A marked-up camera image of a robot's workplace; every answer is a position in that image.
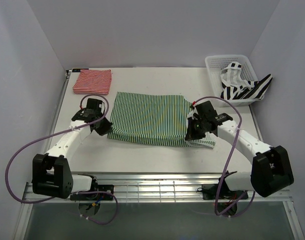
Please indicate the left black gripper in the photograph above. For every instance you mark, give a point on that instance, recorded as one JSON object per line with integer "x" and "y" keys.
{"x": 106, "y": 128}

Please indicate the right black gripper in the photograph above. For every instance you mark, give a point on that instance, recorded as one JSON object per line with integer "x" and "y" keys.
{"x": 191, "y": 134}

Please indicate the green white striped tank top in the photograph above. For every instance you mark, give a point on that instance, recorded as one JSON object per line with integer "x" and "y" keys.
{"x": 156, "y": 120}

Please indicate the red white striped tank top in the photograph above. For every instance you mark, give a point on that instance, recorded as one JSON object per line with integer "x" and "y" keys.
{"x": 93, "y": 82}

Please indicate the black white striped tank top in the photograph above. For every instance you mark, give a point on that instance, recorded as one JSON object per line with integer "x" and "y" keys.
{"x": 236, "y": 88}

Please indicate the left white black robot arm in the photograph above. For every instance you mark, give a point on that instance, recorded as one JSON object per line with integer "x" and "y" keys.
{"x": 51, "y": 172}

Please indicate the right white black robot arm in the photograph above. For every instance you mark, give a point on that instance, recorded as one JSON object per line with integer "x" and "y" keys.
{"x": 271, "y": 169}

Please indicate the blue label sticker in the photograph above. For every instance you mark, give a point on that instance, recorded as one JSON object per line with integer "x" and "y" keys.
{"x": 78, "y": 70}

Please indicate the aluminium frame rail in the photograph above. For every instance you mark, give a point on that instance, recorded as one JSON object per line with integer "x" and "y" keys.
{"x": 157, "y": 188}

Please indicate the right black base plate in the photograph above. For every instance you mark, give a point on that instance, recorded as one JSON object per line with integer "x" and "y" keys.
{"x": 209, "y": 192}

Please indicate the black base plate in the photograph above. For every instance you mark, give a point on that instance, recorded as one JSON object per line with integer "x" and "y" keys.
{"x": 209, "y": 192}
{"x": 109, "y": 188}

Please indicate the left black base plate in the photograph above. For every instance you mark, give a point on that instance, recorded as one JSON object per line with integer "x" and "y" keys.
{"x": 109, "y": 188}

